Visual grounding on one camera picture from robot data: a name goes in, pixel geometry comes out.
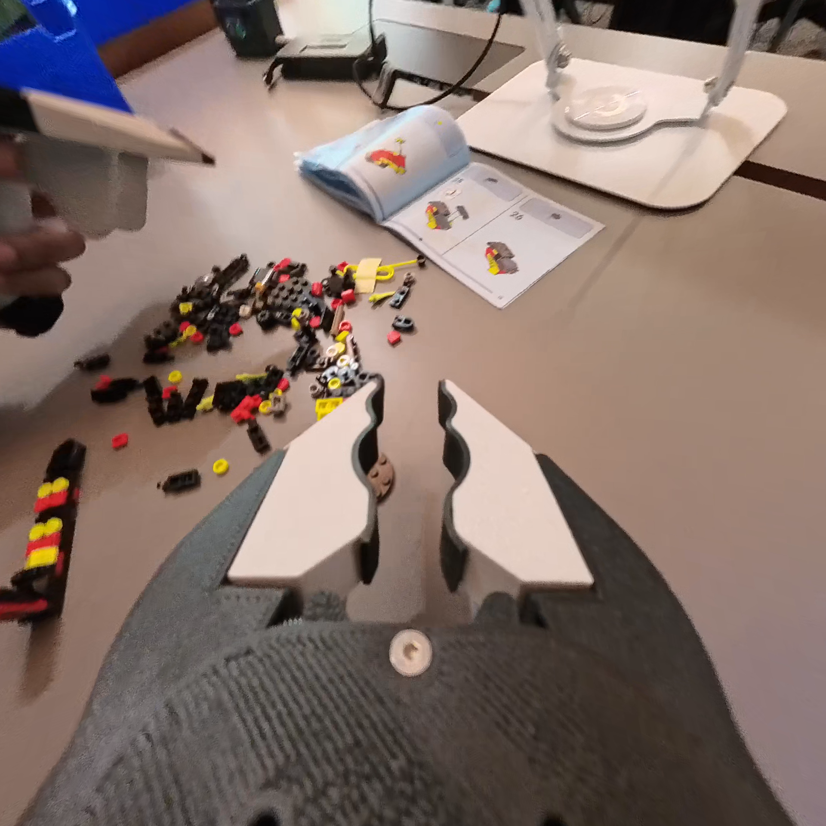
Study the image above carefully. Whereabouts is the person's left hand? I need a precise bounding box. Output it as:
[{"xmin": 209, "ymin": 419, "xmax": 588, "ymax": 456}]
[{"xmin": 0, "ymin": 143, "xmax": 86, "ymax": 301}]

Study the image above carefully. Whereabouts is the blue plastic bin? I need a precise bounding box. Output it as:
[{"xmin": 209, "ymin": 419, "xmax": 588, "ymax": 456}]
[
  {"xmin": 0, "ymin": 0, "xmax": 134, "ymax": 116},
  {"xmin": 71, "ymin": 0, "xmax": 201, "ymax": 47}
]

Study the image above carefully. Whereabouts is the black cable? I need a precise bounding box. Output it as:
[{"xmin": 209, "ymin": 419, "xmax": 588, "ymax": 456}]
[{"xmin": 351, "ymin": 0, "xmax": 504, "ymax": 111}]

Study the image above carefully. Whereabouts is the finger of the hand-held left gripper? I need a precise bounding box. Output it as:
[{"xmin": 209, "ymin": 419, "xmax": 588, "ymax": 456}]
[{"xmin": 19, "ymin": 89, "xmax": 217, "ymax": 241}]

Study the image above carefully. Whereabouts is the brown round lego plate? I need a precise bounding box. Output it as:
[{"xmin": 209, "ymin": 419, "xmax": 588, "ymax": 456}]
[{"xmin": 368, "ymin": 453, "xmax": 400, "ymax": 503}]

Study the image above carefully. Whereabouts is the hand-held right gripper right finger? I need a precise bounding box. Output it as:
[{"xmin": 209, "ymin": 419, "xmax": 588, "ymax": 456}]
[{"xmin": 438, "ymin": 378, "xmax": 596, "ymax": 598}]

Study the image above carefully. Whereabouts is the lego instruction booklet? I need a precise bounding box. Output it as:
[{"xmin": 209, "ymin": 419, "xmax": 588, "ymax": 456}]
[{"xmin": 296, "ymin": 105, "xmax": 606, "ymax": 309}]

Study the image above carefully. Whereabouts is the pile of lego pieces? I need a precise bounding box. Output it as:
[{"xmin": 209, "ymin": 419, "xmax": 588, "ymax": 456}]
[{"xmin": 74, "ymin": 253, "xmax": 428, "ymax": 496}]

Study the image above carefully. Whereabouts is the black power adapter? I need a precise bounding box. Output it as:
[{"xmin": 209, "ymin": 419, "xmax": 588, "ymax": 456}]
[{"xmin": 265, "ymin": 32, "xmax": 388, "ymax": 81}]

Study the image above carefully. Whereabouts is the black charger block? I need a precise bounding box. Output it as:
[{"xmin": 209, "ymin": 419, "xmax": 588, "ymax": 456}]
[{"xmin": 213, "ymin": 0, "xmax": 285, "ymax": 58}]

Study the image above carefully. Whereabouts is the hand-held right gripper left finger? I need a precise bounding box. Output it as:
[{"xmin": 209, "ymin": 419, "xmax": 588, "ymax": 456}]
[{"xmin": 226, "ymin": 377, "xmax": 387, "ymax": 598}]

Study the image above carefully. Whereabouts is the white folding stand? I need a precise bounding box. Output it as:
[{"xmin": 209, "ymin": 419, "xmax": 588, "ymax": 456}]
[{"xmin": 455, "ymin": 0, "xmax": 788, "ymax": 210}]

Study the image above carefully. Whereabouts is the black red yellow lego assembly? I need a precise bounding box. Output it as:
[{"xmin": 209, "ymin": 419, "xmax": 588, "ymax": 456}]
[{"xmin": 0, "ymin": 439, "xmax": 88, "ymax": 623}]

